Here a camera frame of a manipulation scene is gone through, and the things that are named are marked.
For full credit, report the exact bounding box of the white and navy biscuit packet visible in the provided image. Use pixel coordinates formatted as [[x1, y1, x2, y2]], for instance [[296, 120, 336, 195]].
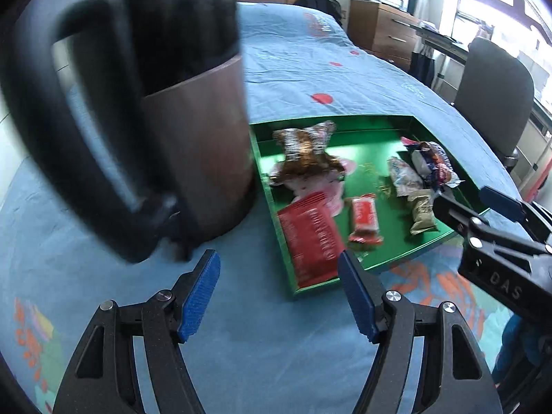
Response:
[[407, 141, 465, 191]]

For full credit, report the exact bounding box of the dark blue bag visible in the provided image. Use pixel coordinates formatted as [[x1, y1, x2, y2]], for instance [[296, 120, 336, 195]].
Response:
[[410, 49, 436, 87]]

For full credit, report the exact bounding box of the window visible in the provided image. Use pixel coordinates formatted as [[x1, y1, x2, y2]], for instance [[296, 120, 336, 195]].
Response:
[[451, 0, 552, 108]]

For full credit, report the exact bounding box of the grey office chair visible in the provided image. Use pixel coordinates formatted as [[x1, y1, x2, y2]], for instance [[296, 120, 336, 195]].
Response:
[[451, 37, 535, 173]]

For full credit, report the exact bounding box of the black backpack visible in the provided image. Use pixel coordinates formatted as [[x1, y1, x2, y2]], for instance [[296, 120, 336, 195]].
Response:
[[293, 0, 346, 24]]

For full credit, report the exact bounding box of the beige candy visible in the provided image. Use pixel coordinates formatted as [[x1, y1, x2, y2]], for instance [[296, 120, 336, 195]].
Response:
[[405, 189, 438, 236]]

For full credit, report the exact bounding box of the desk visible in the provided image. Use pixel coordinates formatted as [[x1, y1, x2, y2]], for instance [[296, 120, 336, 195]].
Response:
[[416, 21, 471, 61]]

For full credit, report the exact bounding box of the green tray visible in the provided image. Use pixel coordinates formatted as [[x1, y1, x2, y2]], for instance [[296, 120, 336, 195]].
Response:
[[249, 114, 490, 303]]

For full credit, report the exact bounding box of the clear candy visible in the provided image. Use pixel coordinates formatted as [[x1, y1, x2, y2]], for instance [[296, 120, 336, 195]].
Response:
[[387, 156, 425, 197]]

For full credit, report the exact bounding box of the black and bronze electric kettle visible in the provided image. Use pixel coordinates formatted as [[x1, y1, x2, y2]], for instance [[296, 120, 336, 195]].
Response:
[[0, 0, 259, 264]]

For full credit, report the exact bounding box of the small red candy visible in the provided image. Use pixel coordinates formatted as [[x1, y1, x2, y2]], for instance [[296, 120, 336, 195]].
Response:
[[347, 194, 384, 246]]

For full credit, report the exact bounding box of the brown chocolate snack packet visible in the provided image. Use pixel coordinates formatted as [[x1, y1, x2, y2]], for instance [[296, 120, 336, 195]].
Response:
[[269, 121, 346, 186]]

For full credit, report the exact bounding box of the pink cartoon character packet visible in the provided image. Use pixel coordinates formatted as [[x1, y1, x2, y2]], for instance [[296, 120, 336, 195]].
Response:
[[285, 157, 358, 216]]

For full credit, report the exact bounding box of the person's right forearm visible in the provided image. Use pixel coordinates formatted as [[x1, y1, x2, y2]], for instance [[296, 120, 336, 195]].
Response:
[[492, 313, 552, 384]]

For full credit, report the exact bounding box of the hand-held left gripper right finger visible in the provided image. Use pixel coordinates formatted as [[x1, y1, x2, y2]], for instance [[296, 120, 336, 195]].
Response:
[[337, 250, 505, 414]]

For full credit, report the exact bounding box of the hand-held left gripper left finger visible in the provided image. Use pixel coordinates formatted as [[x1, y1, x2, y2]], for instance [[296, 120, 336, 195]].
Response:
[[52, 249, 221, 414]]

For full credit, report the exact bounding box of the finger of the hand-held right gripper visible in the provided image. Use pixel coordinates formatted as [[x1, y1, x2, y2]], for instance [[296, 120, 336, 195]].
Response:
[[432, 194, 552, 256], [479, 186, 552, 243]]

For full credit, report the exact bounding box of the red rectangular snack packet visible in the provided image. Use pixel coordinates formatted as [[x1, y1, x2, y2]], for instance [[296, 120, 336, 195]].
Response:
[[277, 192, 341, 289]]

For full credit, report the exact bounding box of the wooden dresser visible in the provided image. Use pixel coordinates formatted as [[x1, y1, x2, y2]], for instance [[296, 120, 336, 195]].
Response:
[[347, 0, 421, 70]]

